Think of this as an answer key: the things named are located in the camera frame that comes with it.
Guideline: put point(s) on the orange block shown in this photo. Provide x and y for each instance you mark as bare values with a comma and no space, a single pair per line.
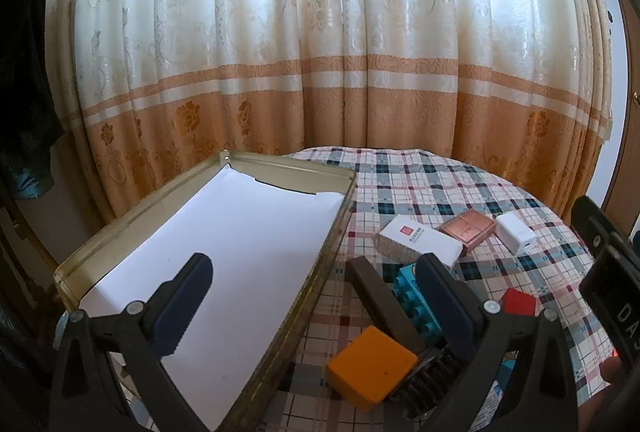
370,367

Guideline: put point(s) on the pink box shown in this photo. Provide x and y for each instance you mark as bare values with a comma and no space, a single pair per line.
467,228

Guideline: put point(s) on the person's right hand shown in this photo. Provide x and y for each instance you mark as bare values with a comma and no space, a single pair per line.
615,371

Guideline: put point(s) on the plaid tablecloth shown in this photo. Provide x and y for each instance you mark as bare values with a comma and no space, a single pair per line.
425,182

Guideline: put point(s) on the cream and orange floral curtain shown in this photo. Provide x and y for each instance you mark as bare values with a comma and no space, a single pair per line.
320,37

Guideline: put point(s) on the white box with red label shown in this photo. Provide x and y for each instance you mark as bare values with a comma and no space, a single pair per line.
410,239

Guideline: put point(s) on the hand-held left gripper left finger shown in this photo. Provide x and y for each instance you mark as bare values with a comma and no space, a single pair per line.
182,312

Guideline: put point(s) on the red block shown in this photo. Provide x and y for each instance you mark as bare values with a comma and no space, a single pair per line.
520,301

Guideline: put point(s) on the dark hanging clothing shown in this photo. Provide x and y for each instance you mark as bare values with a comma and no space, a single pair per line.
25,87

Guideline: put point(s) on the white charger adapter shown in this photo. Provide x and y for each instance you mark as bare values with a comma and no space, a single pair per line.
512,232

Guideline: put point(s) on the gold metal tin tray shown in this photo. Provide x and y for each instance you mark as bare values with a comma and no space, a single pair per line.
280,168

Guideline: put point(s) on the brown wooden door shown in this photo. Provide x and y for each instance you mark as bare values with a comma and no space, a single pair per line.
627,137

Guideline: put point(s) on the dark brown rectangular block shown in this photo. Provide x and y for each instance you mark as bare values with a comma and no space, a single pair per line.
380,302

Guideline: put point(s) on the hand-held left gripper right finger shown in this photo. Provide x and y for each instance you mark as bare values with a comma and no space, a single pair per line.
450,312

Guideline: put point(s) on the blue toy brick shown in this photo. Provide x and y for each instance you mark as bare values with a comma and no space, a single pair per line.
412,297

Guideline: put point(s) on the black brush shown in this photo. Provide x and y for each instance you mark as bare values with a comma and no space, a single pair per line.
430,377

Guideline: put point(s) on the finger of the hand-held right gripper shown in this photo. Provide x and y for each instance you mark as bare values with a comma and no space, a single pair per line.
595,224

